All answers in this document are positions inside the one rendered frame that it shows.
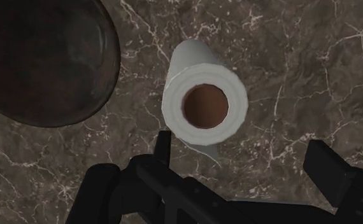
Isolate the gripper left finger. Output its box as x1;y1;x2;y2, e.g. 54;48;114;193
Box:
65;130;250;224

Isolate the white paper towel roll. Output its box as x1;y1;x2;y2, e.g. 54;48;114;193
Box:
161;39;249;168

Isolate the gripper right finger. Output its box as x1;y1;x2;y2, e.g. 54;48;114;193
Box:
302;139;363;224

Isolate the dark round bowl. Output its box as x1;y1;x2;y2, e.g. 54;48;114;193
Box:
0;0;122;129

